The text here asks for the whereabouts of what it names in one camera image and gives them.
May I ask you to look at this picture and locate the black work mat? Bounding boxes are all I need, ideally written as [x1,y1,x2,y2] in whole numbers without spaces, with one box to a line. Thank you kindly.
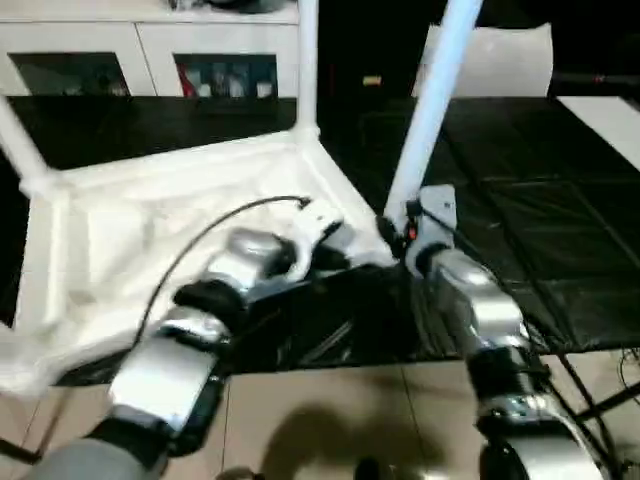
[0,92,640,386]

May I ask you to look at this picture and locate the white flat panel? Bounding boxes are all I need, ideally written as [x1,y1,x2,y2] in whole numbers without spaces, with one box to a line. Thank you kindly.
[412,22,555,100]

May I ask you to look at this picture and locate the white sheet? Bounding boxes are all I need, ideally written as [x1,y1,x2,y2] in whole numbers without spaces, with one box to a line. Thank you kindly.
[554,95,640,168]

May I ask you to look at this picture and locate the black folding stand leg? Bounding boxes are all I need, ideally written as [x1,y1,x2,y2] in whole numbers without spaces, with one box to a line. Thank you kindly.
[0,388,68,468]
[578,382,640,423]

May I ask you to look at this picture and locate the white glass-door cabinet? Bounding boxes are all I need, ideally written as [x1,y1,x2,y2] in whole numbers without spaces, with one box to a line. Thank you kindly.
[0,0,303,103]

